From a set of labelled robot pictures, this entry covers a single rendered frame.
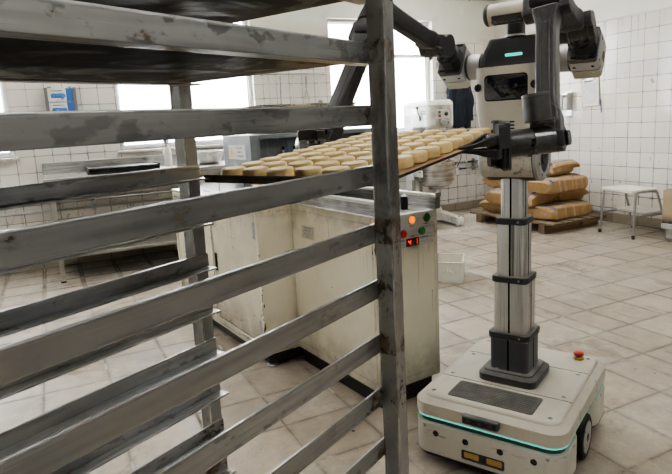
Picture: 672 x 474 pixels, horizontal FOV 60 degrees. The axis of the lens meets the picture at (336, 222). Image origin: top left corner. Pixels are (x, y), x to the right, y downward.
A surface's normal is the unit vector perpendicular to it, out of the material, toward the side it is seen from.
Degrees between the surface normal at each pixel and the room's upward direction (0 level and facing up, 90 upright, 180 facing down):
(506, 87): 90
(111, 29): 90
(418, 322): 90
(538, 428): 31
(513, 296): 90
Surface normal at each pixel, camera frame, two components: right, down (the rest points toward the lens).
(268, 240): 0.55, 0.11
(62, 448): 0.82, 0.06
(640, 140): -0.90, 0.12
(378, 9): -0.58, 0.17
